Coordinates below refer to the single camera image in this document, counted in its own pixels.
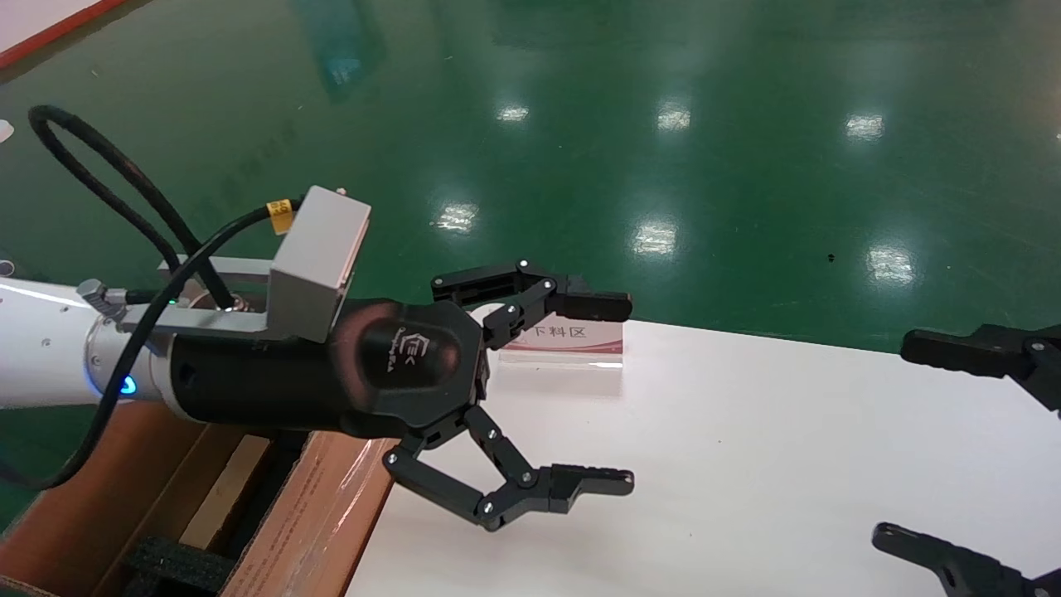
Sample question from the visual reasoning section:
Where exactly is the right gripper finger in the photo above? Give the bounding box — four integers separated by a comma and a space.
901, 323, 1061, 413
872, 522, 1061, 597

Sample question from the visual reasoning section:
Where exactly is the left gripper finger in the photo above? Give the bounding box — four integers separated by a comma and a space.
381, 404, 636, 531
431, 259, 633, 349

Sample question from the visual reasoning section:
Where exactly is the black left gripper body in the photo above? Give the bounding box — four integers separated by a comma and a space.
170, 298, 491, 441

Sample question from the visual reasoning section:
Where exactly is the large open cardboard box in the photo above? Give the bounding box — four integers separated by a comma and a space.
0, 402, 399, 597

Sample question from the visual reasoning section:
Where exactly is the acrylic sign with red stripe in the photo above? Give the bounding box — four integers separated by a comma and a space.
468, 303, 624, 371

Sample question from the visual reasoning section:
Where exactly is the black foam padding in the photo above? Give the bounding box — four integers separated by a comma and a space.
124, 537, 237, 595

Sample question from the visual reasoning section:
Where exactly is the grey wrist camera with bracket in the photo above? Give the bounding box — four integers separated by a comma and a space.
124, 186, 372, 345

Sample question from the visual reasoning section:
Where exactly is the thick black looped cable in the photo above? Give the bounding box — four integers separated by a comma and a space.
29, 105, 241, 312

